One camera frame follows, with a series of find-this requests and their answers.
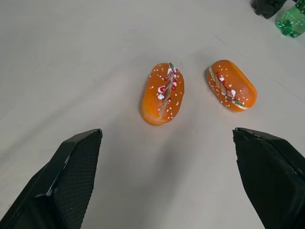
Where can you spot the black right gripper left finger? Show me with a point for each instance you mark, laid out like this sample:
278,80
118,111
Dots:
66,181

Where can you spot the black object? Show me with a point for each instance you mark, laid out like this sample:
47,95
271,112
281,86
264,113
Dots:
267,7

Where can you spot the orange toy hot dog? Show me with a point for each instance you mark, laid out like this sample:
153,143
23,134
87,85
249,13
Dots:
232,86
162,95

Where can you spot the green plastic bottle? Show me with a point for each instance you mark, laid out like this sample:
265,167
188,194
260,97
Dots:
291,20

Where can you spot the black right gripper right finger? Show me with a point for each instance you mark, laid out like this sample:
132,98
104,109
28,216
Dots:
271,176

